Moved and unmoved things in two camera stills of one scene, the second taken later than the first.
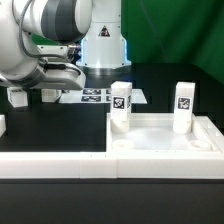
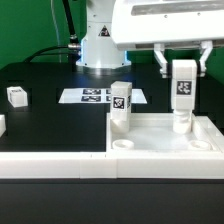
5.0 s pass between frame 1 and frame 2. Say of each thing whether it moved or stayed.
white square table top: stayed
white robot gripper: moved
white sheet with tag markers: stayed
